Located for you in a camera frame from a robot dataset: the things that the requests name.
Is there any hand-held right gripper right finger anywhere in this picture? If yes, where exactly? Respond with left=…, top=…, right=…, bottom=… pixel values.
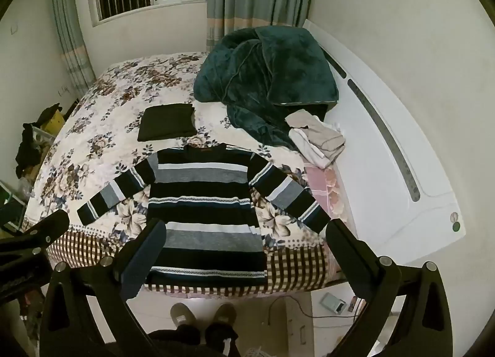
left=326, top=219, right=454, bottom=357

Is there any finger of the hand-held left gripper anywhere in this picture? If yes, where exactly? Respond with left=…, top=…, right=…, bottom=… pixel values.
left=0, top=260, right=49, bottom=304
left=0, top=209, right=71, bottom=265

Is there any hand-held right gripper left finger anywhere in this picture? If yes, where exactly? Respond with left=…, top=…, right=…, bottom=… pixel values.
left=39, top=218, right=182, bottom=357

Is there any striped knit sweater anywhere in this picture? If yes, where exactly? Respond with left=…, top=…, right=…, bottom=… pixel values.
left=76, top=143, right=332, bottom=289

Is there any dark clothes pile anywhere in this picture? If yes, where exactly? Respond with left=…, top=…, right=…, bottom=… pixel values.
left=15, top=123, right=44, bottom=176

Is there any small grey device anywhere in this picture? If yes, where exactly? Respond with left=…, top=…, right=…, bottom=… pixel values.
left=319, top=292, right=346, bottom=315

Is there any pink floral pillow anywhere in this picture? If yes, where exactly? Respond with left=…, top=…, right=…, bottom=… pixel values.
left=303, top=165, right=356, bottom=228

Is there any grey slipper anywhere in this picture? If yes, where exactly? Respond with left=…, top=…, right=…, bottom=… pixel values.
left=213, top=302, right=237, bottom=329
left=170, top=302, right=197, bottom=329

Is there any white bed headboard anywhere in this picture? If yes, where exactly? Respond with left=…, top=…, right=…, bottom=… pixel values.
left=302, top=20, right=465, bottom=288

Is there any yellow cardboard box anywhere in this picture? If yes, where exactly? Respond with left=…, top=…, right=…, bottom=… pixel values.
left=40, top=108, right=66, bottom=136

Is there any beige folded garment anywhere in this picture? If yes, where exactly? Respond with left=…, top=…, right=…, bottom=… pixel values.
left=285, top=109, right=346, bottom=162

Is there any white folded garment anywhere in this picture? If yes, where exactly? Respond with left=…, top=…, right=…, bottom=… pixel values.
left=290, top=128, right=326, bottom=169

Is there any floral bed quilt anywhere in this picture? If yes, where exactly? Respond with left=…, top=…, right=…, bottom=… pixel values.
left=21, top=51, right=356, bottom=299

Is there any black folded garment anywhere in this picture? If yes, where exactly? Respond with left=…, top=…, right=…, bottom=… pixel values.
left=138, top=103, right=198, bottom=142

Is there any teal plush blanket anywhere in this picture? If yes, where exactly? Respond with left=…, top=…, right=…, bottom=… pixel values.
left=193, top=26, right=340, bottom=150

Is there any dark floor cable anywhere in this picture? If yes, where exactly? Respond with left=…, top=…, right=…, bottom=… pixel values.
left=269, top=295, right=361, bottom=320

